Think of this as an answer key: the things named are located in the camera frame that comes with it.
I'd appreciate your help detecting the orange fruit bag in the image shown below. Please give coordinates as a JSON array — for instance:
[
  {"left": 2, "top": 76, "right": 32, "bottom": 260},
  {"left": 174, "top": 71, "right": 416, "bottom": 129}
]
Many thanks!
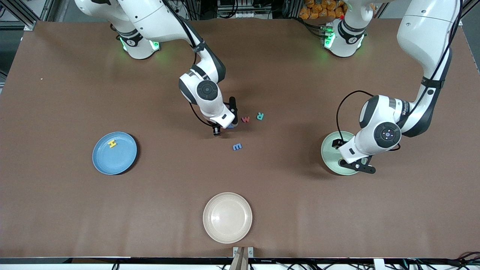
[{"left": 299, "top": 0, "right": 347, "bottom": 20}]

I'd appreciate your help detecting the aluminium frame profile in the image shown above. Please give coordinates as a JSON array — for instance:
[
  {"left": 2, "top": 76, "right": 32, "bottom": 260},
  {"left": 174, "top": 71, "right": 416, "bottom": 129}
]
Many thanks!
[
  {"left": 7, "top": 0, "right": 70, "bottom": 31},
  {"left": 459, "top": 0, "right": 480, "bottom": 27}
]

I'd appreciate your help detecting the beige pole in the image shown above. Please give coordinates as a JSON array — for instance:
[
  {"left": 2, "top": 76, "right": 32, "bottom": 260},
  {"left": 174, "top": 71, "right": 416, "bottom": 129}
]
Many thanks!
[{"left": 229, "top": 247, "right": 249, "bottom": 270}]

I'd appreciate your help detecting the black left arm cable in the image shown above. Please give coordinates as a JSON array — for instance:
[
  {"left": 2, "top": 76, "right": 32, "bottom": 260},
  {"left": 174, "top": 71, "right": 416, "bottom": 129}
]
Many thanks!
[{"left": 336, "top": 90, "right": 375, "bottom": 145}]

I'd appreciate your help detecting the beige plate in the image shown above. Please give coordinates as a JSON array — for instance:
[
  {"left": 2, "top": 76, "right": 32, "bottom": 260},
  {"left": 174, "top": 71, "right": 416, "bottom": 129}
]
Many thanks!
[{"left": 203, "top": 192, "right": 253, "bottom": 244}]

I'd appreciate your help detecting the blue plate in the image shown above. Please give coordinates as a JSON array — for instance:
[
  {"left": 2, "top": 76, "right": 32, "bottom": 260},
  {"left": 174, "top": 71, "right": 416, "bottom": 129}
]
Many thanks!
[{"left": 92, "top": 131, "right": 138, "bottom": 176}]

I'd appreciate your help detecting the green plate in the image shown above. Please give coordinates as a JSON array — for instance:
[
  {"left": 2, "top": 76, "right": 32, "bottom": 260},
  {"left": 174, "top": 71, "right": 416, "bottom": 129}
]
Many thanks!
[{"left": 321, "top": 130, "right": 366, "bottom": 176}]

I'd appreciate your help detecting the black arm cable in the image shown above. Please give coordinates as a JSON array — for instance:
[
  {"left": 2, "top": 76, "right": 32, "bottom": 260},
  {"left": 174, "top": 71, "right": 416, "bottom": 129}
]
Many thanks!
[
  {"left": 189, "top": 102, "right": 215, "bottom": 128},
  {"left": 336, "top": 90, "right": 375, "bottom": 145}
]

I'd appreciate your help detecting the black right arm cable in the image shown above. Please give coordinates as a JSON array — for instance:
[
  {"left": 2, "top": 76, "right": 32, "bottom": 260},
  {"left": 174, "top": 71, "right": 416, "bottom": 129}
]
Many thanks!
[{"left": 189, "top": 102, "right": 215, "bottom": 128}]

